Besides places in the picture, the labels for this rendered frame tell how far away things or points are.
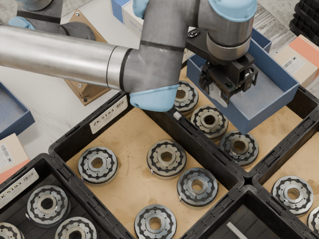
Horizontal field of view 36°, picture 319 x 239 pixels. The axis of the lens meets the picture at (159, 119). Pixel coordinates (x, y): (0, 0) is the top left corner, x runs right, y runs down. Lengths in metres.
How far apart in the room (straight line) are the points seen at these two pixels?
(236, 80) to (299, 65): 0.69
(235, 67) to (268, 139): 0.51
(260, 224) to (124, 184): 0.36
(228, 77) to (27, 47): 0.36
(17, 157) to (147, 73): 0.72
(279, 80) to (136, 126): 0.43
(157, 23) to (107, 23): 0.95
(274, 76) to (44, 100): 0.76
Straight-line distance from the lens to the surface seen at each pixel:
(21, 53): 0.87
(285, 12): 2.73
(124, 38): 1.67
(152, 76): 0.78
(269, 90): 1.14
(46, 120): 1.54
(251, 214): 1.26
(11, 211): 1.31
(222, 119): 1.32
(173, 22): 0.78
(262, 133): 1.35
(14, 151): 1.43
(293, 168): 1.32
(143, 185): 1.27
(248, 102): 1.11
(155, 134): 1.33
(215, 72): 0.92
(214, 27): 0.79
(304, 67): 1.56
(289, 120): 1.39
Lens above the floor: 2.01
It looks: 61 degrees down
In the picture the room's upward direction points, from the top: 2 degrees counter-clockwise
